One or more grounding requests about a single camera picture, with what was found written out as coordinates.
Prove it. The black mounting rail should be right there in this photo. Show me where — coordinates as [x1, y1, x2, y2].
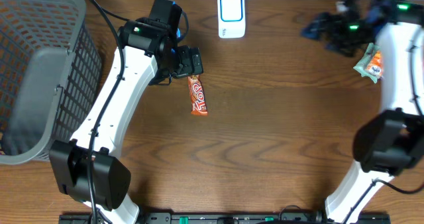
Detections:
[58, 211, 391, 224]

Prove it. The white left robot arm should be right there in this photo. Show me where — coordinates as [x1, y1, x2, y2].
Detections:
[49, 18, 203, 223]

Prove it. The orange Top chocolate bar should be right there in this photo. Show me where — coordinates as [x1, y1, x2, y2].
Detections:
[188, 75, 208, 116]

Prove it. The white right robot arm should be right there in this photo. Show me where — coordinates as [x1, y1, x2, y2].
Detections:
[301, 0, 423, 223]

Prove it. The white barcode scanner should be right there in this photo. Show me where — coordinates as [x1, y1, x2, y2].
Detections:
[217, 0, 246, 38]

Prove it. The dark grey plastic basket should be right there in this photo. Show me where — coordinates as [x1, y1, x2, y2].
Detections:
[1, 0, 102, 165]

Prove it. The teal snack packet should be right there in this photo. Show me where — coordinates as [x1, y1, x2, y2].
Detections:
[353, 43, 383, 84]

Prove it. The small orange snack packet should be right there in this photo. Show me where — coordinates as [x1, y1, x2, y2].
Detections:
[365, 50, 384, 79]

